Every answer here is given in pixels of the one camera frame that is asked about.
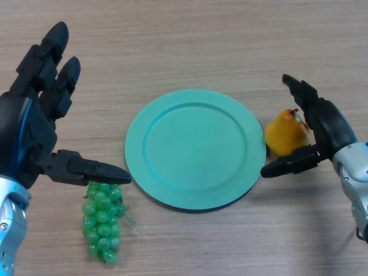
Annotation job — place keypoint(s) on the green round plate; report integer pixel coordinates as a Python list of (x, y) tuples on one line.
[(195, 152)]

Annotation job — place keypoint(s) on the green grape bunch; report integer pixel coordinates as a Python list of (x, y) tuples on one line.
[(102, 224)]

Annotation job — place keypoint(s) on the yellow pear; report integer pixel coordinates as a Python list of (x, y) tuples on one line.
[(283, 135)]

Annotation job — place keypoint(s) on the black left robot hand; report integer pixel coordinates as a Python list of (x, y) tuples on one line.
[(27, 129)]

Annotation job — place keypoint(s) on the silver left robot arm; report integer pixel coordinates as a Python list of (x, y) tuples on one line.
[(13, 227)]

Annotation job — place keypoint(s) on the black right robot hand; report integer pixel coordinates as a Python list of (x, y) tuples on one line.
[(330, 126)]

